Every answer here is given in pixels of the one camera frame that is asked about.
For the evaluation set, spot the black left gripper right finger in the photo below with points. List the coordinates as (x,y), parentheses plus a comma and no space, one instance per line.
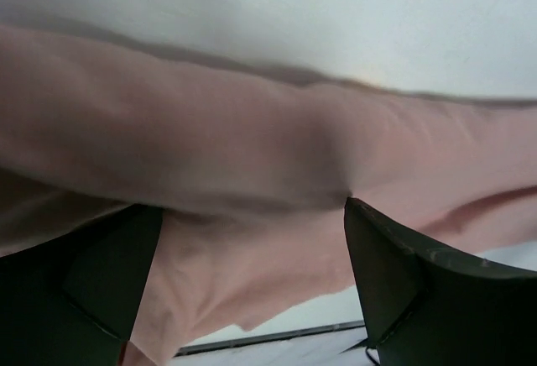
(425,303)

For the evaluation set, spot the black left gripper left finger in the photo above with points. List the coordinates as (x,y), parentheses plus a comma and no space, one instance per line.
(73,301)

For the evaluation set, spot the pink pixel-print t-shirt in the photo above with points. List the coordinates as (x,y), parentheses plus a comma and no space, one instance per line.
(252,175)

